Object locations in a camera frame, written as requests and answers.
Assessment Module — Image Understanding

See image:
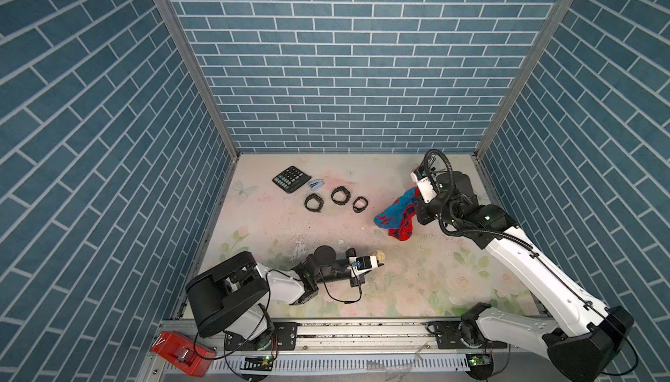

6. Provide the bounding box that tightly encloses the red blue towel cloth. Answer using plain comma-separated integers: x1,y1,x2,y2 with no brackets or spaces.
374,186,420,242

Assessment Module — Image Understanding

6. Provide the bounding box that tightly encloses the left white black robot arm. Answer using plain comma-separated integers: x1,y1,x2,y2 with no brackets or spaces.
185,246,386,341

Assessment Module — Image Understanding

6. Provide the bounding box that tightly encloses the gold watch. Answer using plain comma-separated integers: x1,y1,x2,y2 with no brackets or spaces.
370,250,386,267

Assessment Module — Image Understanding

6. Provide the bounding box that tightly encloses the red box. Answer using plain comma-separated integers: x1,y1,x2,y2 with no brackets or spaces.
150,331,216,377

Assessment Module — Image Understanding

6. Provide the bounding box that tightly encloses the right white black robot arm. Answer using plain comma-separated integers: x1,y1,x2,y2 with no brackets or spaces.
410,167,634,381

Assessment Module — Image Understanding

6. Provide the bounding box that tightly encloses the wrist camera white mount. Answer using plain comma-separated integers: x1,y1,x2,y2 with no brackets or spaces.
410,166,437,204
349,256,379,277

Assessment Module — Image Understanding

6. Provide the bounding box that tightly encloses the black corrugated cable hose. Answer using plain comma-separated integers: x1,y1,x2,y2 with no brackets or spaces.
421,148,530,249

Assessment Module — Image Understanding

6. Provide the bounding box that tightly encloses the light blue stapler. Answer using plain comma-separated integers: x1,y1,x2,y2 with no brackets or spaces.
308,179,324,192

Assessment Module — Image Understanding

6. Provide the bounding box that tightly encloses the black desktop calculator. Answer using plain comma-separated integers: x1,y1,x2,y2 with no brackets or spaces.
272,166,312,194

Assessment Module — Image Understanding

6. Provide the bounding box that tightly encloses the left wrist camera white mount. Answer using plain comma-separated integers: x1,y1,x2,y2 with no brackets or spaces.
349,256,379,277

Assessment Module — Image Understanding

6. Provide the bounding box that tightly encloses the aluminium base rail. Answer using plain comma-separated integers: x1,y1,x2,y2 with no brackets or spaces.
202,318,564,381

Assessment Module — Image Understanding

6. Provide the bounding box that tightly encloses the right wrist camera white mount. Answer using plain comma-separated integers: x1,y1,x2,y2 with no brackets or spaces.
410,166,437,204

